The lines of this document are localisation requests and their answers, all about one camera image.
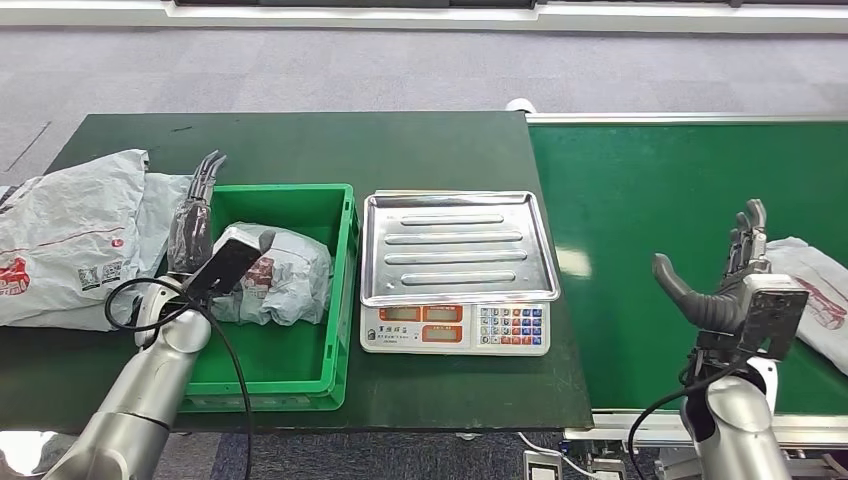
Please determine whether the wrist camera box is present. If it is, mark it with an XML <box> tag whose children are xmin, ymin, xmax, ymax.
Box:
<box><xmin>183</xmin><ymin>228</ymin><xmax>268</xmax><ymax>301</ymax></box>
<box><xmin>740</xmin><ymin>273</ymin><xmax>812</xmax><ymax>363</ymax></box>

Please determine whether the round chrome base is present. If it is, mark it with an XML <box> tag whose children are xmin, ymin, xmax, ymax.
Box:
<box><xmin>0</xmin><ymin>430</ymin><xmax>61</xmax><ymax>476</ymax></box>

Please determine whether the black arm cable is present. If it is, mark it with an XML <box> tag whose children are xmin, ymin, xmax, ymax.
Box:
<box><xmin>103</xmin><ymin>278</ymin><xmax>255</xmax><ymax>480</ymax></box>
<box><xmin>626</xmin><ymin>367</ymin><xmax>738</xmax><ymax>480</ymax></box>

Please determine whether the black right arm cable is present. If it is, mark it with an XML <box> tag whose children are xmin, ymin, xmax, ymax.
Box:
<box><xmin>626</xmin><ymin>367</ymin><xmax>738</xmax><ymax>480</ymax></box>

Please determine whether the white scale with steel tray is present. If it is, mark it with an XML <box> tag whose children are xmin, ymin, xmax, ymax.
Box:
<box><xmin>359</xmin><ymin>190</ymin><xmax>562</xmax><ymax>358</ymax></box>

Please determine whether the green plastic crate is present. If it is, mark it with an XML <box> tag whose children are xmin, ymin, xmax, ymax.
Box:
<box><xmin>175</xmin><ymin>184</ymin><xmax>360</xmax><ymax>414</ymax></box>

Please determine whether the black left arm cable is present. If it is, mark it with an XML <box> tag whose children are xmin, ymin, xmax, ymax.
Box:
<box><xmin>103</xmin><ymin>278</ymin><xmax>255</xmax><ymax>480</ymax></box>

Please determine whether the large grey parcel with barcodes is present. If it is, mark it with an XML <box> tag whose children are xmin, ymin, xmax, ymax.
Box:
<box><xmin>0</xmin><ymin>148</ymin><xmax>151</xmax><ymax>329</ymax></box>

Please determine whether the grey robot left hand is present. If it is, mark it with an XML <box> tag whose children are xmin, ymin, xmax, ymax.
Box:
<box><xmin>166</xmin><ymin>150</ymin><xmax>228</xmax><ymax>276</ymax></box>

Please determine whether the pale grey flat parcel bag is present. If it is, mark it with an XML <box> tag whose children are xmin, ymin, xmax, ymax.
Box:
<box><xmin>0</xmin><ymin>173</ymin><xmax>194</xmax><ymax>333</ymax></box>

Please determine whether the long grey parcel red print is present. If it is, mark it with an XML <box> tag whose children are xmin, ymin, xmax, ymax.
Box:
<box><xmin>765</xmin><ymin>236</ymin><xmax>848</xmax><ymax>378</ymax></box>

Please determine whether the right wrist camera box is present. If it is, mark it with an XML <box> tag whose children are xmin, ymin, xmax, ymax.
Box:
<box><xmin>740</xmin><ymin>273</ymin><xmax>812</xmax><ymax>363</ymax></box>

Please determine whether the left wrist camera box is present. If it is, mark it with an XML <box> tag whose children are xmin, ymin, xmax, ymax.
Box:
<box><xmin>183</xmin><ymin>228</ymin><xmax>268</xmax><ymax>301</ymax></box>

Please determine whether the white floor cable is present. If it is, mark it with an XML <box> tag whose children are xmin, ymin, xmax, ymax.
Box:
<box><xmin>516</xmin><ymin>431</ymin><xmax>601</xmax><ymax>480</ymax></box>

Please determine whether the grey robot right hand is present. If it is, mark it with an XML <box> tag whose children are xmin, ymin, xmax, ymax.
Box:
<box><xmin>651</xmin><ymin>198</ymin><xmax>774</xmax><ymax>337</ymax></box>

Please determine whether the white power strip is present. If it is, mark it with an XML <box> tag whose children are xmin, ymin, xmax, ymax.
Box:
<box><xmin>523</xmin><ymin>451</ymin><xmax>564</xmax><ymax>480</ymax></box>

